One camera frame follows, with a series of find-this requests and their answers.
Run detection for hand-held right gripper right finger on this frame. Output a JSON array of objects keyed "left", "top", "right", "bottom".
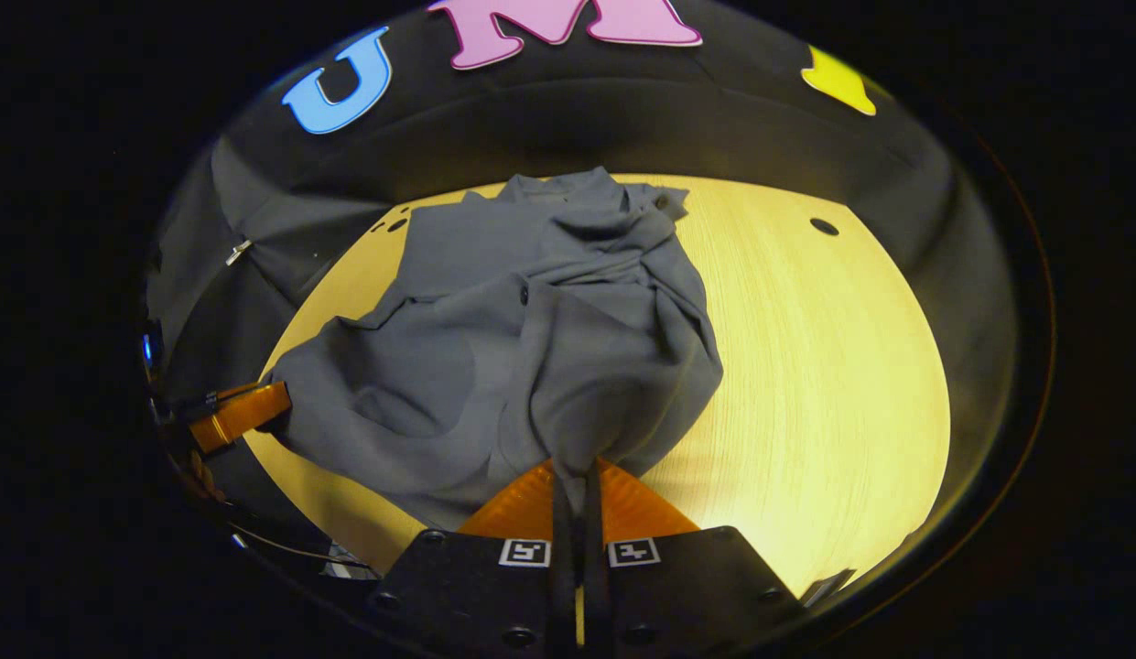
[{"left": 581, "top": 458, "right": 857, "bottom": 659}]

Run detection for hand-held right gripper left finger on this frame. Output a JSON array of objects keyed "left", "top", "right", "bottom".
[{"left": 366, "top": 458, "right": 578, "bottom": 659}]

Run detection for grey collared shirt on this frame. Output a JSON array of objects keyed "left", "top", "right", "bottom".
[{"left": 259, "top": 167, "right": 726, "bottom": 532}]

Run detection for black backdrop cloth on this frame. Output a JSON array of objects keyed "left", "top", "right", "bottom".
[{"left": 145, "top": 0, "right": 1026, "bottom": 587}]

